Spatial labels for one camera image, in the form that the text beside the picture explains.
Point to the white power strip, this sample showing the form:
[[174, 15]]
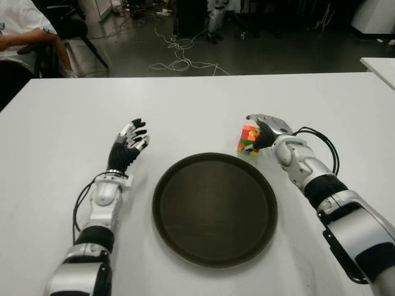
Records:
[[164, 12]]

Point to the multicoloured Rubik's cube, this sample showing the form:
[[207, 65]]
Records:
[[247, 138]]

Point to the grey folded metal stand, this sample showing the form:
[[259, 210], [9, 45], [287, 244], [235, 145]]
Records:
[[324, 18]]

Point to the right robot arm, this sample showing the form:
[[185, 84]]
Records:
[[355, 216]]

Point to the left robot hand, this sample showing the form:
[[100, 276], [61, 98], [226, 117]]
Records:
[[122, 155]]

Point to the crumpled white paper scrap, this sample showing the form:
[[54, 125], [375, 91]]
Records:
[[389, 42]]

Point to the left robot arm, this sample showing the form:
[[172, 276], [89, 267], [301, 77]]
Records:
[[103, 197]]

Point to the seated person in white shirt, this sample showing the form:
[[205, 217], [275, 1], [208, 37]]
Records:
[[18, 18]]

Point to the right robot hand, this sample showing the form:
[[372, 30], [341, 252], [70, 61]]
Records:
[[276, 129]]

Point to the white storage cabinet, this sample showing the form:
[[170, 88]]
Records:
[[104, 9]]

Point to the white side table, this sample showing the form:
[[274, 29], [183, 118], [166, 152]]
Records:
[[382, 68]]

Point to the dark brown round plate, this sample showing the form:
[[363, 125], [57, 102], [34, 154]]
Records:
[[213, 212]]

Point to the white machine housing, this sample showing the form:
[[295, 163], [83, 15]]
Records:
[[376, 15]]

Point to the black cabinet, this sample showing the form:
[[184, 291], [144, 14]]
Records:
[[191, 18]]

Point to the black office chair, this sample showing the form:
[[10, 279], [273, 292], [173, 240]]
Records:
[[74, 27]]

